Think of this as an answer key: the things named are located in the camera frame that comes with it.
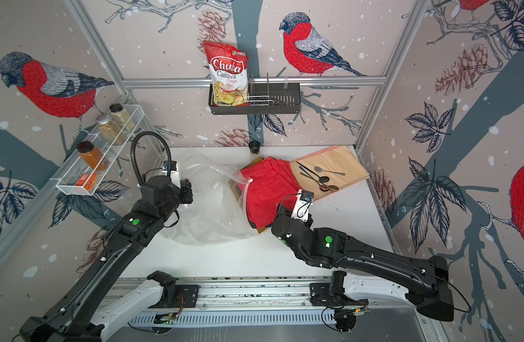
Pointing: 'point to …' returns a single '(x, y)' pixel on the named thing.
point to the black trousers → (251, 224)
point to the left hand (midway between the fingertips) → (190, 175)
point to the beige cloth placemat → (329, 170)
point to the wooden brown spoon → (333, 188)
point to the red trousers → (273, 182)
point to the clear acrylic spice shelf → (67, 179)
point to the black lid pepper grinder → (254, 147)
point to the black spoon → (322, 179)
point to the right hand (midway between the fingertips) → (284, 205)
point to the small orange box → (87, 180)
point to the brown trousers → (233, 182)
